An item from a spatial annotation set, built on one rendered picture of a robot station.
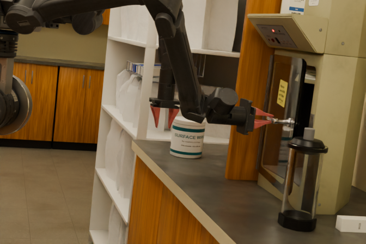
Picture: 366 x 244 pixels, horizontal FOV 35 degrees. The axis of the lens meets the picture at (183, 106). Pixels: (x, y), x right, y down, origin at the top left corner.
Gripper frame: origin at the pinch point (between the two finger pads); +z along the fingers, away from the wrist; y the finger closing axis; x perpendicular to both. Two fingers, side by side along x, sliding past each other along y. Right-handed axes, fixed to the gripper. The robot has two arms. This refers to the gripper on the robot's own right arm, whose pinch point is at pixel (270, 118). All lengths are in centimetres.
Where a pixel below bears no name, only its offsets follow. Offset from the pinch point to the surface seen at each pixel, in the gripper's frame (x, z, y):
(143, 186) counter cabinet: 71, -18, -41
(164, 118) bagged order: 125, 3, -20
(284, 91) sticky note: 2.3, 4.5, 8.4
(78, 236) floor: 224, -19, -118
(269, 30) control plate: 9.4, 0.5, 26.3
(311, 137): -22.7, 1.4, -1.4
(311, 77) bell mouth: -1.3, 11.1, 13.7
